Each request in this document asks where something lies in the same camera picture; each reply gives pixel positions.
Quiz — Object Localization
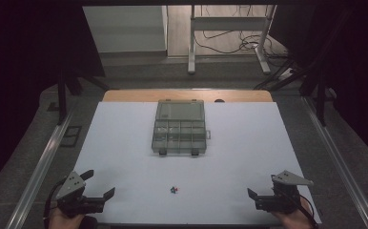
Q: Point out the grey cabinet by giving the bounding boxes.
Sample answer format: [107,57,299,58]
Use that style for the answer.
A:
[82,5,169,53]

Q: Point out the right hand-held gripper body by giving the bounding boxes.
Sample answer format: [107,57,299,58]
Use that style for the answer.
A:
[256,170,314,214]

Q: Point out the clear grey compartment box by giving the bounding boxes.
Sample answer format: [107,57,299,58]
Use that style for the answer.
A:
[151,99,213,156]

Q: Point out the person's right hand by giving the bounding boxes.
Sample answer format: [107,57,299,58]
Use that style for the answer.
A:
[272,198,315,229]

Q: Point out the metal rail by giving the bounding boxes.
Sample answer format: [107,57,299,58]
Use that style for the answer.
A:
[300,94,368,229]
[5,111,75,229]

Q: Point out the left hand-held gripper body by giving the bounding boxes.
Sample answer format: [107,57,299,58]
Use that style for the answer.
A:
[56,171,107,219]

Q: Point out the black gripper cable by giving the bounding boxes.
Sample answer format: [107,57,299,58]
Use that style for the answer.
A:
[43,179,67,229]
[282,190,319,229]

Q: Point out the dark curtain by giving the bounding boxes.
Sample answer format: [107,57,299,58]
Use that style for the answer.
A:
[267,0,368,171]
[0,0,106,195]

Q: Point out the black floor cables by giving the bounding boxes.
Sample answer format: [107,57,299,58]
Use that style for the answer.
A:
[194,4,290,60]

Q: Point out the person's left hand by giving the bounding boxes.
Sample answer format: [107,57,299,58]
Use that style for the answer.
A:
[49,206,88,229]

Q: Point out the white desk frame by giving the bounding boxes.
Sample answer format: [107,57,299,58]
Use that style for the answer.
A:
[187,4,277,76]

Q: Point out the white table mat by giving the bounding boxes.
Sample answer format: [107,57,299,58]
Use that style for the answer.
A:
[72,101,322,225]

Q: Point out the black metal stand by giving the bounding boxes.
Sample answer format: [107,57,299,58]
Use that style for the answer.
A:
[254,56,330,127]
[56,63,111,126]

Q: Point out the white power strip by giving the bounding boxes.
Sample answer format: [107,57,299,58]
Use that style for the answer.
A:
[278,67,295,81]

